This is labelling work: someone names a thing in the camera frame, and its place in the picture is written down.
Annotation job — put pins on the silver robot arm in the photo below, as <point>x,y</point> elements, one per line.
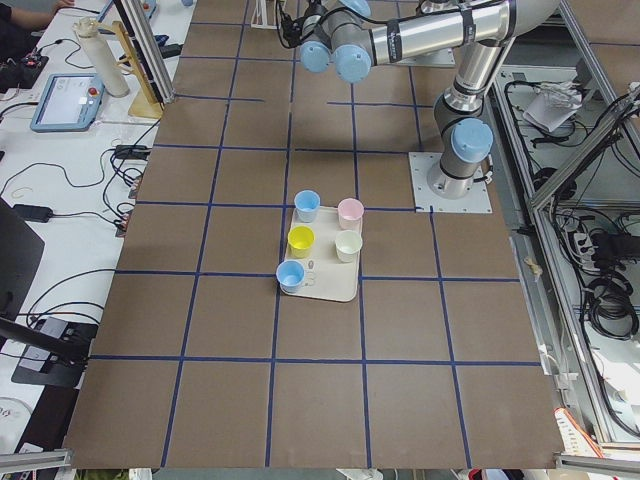
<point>343,34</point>

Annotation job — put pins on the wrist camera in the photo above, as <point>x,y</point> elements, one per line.
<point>290,32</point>

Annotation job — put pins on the blue plastic cup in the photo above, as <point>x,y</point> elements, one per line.
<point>307,203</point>
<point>290,275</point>

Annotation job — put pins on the pink plastic cup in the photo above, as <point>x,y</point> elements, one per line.
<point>350,213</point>

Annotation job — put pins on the pale green plastic cup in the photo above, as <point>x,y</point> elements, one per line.
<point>348,244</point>

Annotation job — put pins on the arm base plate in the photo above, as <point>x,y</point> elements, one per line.
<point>442,58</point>
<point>434,192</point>

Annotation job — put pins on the cream plastic tray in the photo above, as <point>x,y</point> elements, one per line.
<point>327,278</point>

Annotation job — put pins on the blue teach pendant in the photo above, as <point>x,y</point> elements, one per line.
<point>69,103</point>

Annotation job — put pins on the black power adapter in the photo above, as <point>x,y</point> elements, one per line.
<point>34,213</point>

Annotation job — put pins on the white wire cup rack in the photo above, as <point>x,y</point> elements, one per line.
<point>264,14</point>

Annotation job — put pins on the yellow plastic cup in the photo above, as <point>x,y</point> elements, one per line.
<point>300,241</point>

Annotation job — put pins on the wooden mug tree stand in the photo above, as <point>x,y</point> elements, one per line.
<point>145,103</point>

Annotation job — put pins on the white cylinder bottle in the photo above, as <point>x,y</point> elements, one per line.
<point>100,55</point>

